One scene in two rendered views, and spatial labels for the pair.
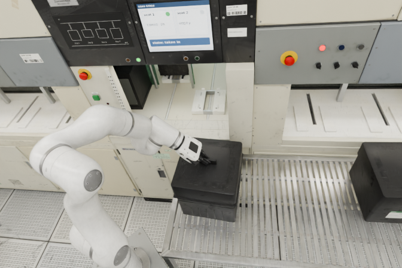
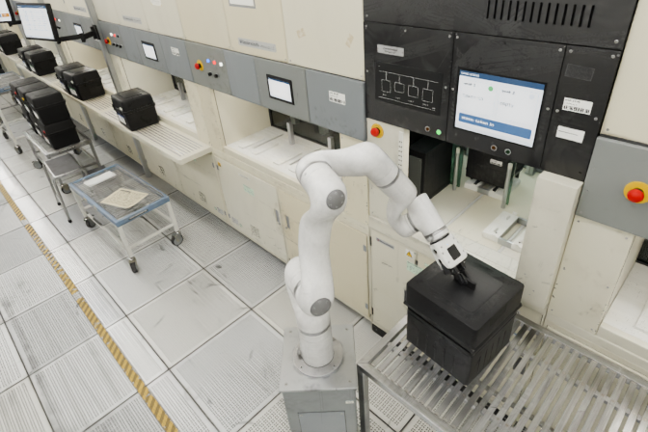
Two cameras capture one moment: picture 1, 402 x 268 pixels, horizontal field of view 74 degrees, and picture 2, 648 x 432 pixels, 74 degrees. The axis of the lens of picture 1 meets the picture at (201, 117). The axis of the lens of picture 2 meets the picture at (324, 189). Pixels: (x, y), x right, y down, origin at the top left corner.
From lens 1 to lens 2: 47 cm
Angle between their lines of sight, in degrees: 29
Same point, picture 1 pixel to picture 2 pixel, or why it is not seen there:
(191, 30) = (511, 115)
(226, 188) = (470, 319)
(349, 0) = not seen: outside the picture
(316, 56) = not seen: outside the picture
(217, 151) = (484, 278)
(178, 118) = (461, 232)
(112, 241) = (320, 284)
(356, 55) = not seen: outside the picture
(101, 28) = (415, 86)
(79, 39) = (389, 91)
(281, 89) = (616, 237)
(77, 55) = (379, 107)
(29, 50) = (338, 89)
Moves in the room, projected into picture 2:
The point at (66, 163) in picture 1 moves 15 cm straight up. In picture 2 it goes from (322, 175) to (317, 124)
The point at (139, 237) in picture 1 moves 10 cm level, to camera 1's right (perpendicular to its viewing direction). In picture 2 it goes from (344, 333) to (366, 342)
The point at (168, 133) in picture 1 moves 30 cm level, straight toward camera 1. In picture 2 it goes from (431, 218) to (415, 280)
